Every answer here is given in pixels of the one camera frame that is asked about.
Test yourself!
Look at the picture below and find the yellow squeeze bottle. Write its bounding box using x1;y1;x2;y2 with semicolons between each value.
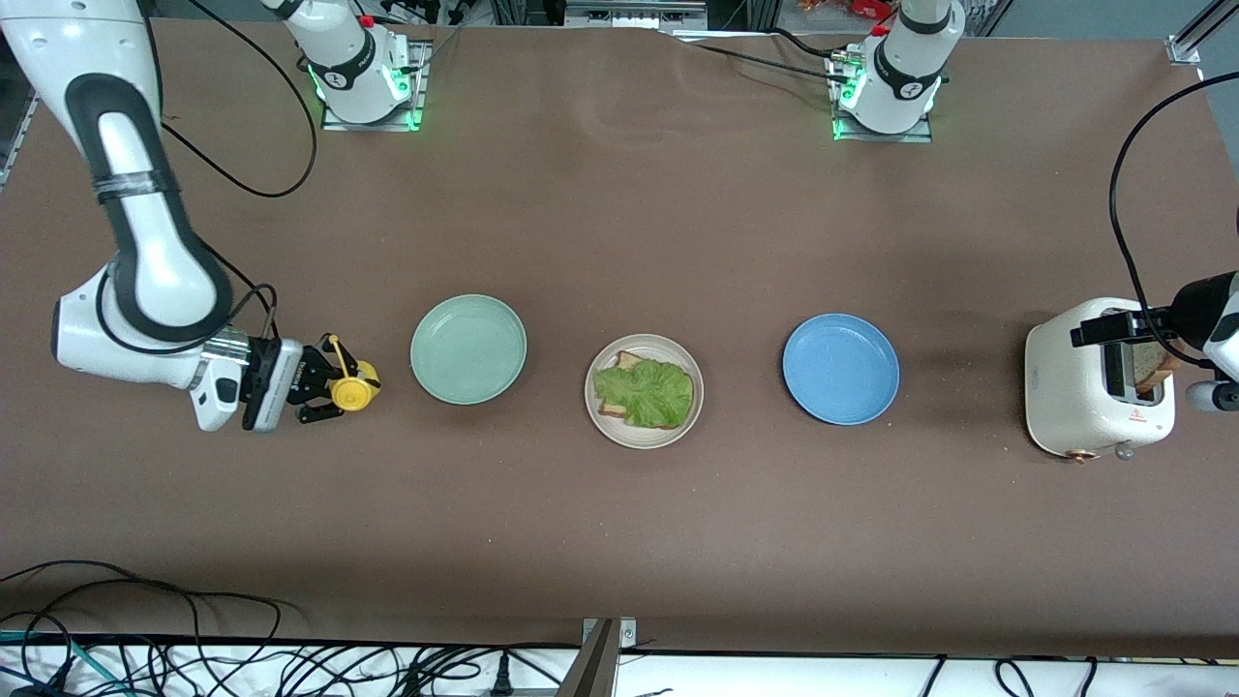
327;334;381;412

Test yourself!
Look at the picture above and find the brown bread slice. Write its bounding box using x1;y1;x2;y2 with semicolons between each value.
1131;341;1180;394
597;350;690;431

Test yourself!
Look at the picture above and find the green lettuce leaf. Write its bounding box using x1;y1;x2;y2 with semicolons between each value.
592;358;696;428

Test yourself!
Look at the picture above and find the mint green plate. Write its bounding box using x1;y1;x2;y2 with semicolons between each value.
409;293;529;406

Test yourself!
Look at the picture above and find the blue plate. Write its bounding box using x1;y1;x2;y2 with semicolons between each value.
782;312;901;426

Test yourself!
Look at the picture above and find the beige plate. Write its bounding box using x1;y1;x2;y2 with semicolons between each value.
584;333;705;450

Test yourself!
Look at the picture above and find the white toaster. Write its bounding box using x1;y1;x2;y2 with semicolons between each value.
1024;296;1177;464

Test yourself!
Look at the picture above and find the brown table mat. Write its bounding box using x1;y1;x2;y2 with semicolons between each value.
0;17;1239;659

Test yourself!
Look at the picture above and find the red orange object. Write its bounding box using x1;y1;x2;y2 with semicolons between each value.
799;0;896;22

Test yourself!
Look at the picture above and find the grey device box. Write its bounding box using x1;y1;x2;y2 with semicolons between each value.
564;0;708;30

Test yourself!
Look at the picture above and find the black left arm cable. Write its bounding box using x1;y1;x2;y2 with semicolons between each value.
1108;73;1239;369

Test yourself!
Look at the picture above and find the black looping cable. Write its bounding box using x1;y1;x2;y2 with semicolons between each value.
0;560;284;645

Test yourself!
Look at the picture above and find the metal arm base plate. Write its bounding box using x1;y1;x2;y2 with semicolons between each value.
319;39;429;133
831;48;935;144

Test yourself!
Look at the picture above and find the teal cable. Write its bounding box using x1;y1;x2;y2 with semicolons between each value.
0;629;132;697

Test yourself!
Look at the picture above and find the aluminium post with bracket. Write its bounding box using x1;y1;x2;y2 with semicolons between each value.
557;618;638;697

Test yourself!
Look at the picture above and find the short black base cable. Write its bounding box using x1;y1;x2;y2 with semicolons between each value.
770;27;843;61

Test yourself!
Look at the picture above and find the long black base cable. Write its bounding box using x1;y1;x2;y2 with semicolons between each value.
668;29;853;83

